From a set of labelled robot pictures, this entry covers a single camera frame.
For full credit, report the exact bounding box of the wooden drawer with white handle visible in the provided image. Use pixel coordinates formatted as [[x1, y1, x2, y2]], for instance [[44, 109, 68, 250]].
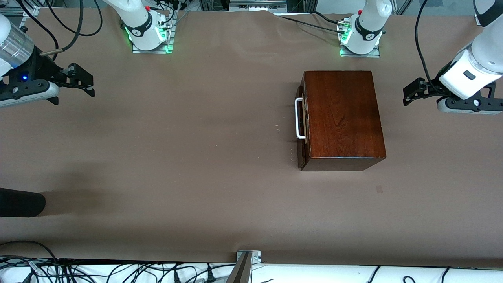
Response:
[[295, 77, 312, 170]]

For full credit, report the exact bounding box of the dark red wooden cabinet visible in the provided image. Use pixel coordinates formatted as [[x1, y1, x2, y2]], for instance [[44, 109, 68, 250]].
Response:
[[299, 71, 387, 172]]

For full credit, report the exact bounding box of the black cylinder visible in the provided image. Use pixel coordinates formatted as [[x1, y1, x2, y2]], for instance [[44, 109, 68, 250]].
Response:
[[0, 188, 46, 217]]

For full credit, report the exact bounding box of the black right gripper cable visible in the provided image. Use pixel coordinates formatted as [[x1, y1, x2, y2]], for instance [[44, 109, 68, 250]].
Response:
[[39, 0, 85, 56]]

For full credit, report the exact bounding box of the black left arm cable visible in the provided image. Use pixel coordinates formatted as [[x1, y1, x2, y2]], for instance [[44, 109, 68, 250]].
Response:
[[415, 0, 446, 95]]

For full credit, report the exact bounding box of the black hanging cable loop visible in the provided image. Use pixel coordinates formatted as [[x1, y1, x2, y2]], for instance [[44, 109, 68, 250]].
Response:
[[67, 0, 104, 38]]

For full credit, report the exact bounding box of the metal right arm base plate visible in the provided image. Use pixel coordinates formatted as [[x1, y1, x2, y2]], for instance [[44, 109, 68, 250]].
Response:
[[132, 37, 174, 54]]

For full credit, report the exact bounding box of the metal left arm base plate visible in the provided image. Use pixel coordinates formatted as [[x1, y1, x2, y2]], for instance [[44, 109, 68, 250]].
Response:
[[340, 45, 381, 58]]

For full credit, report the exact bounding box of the black cable to arm base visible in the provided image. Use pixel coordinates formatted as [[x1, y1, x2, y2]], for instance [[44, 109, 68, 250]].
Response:
[[273, 12, 348, 35]]

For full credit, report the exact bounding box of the thin black looped cable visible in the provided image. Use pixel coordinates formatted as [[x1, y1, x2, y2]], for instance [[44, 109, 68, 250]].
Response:
[[0, 240, 59, 265]]

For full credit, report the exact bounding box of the grey metal frame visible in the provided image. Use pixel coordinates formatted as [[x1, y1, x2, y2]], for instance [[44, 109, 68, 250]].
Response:
[[173, 0, 319, 13]]

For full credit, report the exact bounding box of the small metal bracket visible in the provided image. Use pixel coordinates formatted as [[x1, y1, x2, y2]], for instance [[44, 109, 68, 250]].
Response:
[[237, 250, 261, 263]]

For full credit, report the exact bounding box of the dark camera mount pole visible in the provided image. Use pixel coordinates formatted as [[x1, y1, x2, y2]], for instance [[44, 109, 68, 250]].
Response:
[[226, 252, 253, 283]]

